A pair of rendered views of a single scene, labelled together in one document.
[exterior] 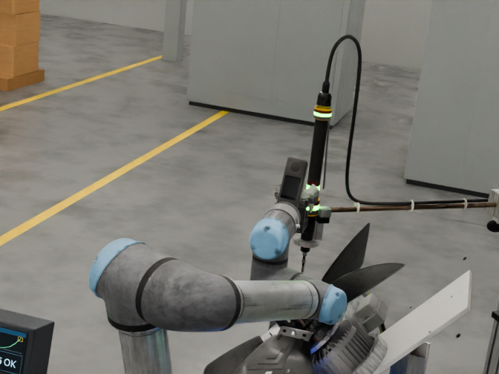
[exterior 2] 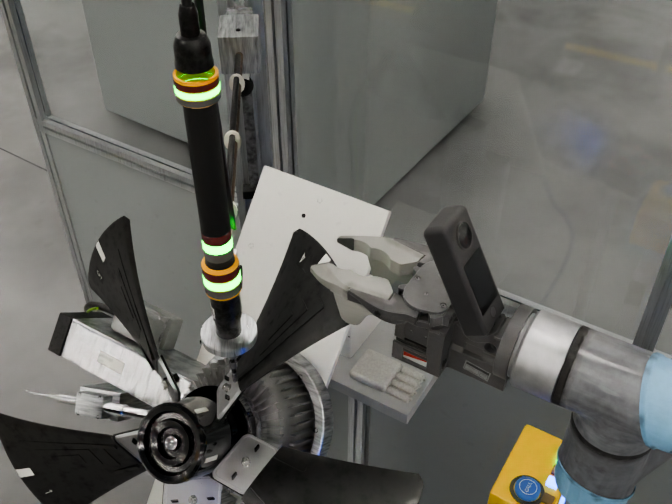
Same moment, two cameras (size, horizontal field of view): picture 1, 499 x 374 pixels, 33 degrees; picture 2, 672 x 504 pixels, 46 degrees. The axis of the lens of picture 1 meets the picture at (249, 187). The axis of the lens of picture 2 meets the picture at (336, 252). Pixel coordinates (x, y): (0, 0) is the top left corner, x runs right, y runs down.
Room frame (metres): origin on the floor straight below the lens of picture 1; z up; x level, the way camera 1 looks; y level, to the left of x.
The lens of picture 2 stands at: (1.70, 0.44, 2.18)
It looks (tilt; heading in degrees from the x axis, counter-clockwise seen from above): 41 degrees down; 288
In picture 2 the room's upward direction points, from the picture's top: straight up
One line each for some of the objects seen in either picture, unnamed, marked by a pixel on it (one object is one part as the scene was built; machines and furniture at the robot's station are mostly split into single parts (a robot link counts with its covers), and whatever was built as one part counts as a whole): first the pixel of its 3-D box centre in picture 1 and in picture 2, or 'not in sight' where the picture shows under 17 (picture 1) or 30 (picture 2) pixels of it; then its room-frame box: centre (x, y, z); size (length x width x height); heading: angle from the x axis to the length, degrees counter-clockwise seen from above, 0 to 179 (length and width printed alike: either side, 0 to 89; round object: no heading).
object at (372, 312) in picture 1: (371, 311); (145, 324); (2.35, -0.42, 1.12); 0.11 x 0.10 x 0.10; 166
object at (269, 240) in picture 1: (272, 235); (627, 391); (1.60, -0.06, 1.64); 0.11 x 0.08 x 0.09; 166
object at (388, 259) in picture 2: (311, 199); (380, 265); (1.85, -0.15, 1.64); 0.09 x 0.03 x 0.06; 155
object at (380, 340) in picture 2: not in sight; (361, 349); (2.02, -0.72, 0.85); 0.36 x 0.24 x 0.03; 166
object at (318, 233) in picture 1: (311, 225); (226, 303); (2.04, -0.17, 1.50); 0.09 x 0.07 x 0.10; 111
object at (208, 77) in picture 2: (322, 113); (197, 86); (2.04, -0.16, 1.81); 0.04 x 0.04 x 0.03
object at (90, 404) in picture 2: not in sight; (93, 404); (2.37, -0.25, 1.08); 0.07 x 0.04 x 0.06; 177
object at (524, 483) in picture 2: not in sight; (527, 489); (1.63, -0.32, 1.08); 0.04 x 0.04 x 0.02
